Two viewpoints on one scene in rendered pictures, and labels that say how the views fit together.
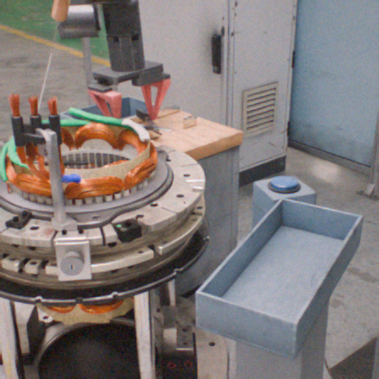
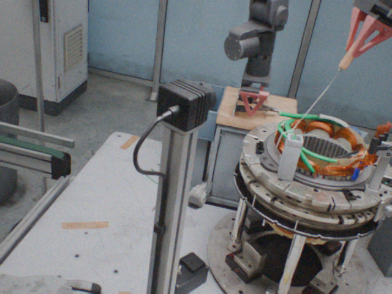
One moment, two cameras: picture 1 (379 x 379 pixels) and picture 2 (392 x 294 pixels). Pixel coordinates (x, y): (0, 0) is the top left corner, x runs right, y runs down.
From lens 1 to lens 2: 96 cm
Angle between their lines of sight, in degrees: 36
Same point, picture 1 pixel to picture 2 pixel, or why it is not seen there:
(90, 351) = (268, 256)
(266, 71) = (75, 17)
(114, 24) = (267, 48)
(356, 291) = not seen: hidden behind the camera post
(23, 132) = (376, 145)
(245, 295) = not seen: outside the picture
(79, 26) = (251, 52)
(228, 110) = (56, 51)
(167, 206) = not seen: hidden behind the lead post
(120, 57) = (264, 68)
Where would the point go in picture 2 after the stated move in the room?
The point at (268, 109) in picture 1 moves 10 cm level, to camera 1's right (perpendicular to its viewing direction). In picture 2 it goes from (78, 46) to (92, 45)
